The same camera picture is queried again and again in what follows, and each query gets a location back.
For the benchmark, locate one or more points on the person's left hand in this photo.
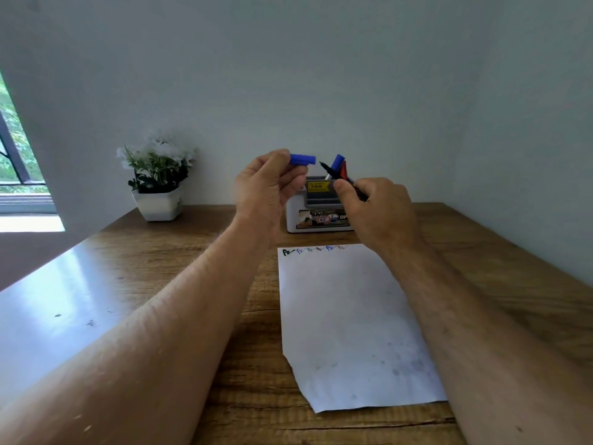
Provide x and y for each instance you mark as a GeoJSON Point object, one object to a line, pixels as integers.
{"type": "Point", "coordinates": [259, 194]}

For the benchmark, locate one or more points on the person's right hand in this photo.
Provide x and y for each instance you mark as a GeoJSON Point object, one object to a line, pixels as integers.
{"type": "Point", "coordinates": [384, 217]}

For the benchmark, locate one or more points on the red-capped black pen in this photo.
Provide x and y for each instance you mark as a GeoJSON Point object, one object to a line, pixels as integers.
{"type": "Point", "coordinates": [343, 170]}

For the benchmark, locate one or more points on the blue cap slim marker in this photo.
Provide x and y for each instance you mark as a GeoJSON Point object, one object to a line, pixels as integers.
{"type": "Point", "coordinates": [328, 169]}

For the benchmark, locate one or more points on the thick blue silver banded marker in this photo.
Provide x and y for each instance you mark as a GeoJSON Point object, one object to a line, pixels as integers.
{"type": "Point", "coordinates": [338, 160]}

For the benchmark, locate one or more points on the white paper sheet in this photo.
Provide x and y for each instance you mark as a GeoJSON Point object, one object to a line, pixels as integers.
{"type": "Point", "coordinates": [347, 319]}

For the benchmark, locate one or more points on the person's left forearm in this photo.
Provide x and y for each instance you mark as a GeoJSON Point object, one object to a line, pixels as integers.
{"type": "Point", "coordinates": [139, 356]}

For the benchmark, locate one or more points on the person's right forearm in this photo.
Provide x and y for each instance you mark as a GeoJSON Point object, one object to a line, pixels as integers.
{"type": "Point", "coordinates": [486, 356]}

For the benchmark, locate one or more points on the grey white desk organizer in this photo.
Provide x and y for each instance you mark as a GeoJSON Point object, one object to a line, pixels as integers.
{"type": "Point", "coordinates": [291, 217]}

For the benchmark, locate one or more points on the white potted flower plant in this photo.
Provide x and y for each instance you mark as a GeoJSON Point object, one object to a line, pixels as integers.
{"type": "Point", "coordinates": [160, 208]}

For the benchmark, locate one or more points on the green foliage outside window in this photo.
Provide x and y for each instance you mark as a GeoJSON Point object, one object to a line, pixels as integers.
{"type": "Point", "coordinates": [21, 134]}

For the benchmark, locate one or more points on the grey window frame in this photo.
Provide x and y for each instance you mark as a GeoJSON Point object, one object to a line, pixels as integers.
{"type": "Point", "coordinates": [25, 203]}

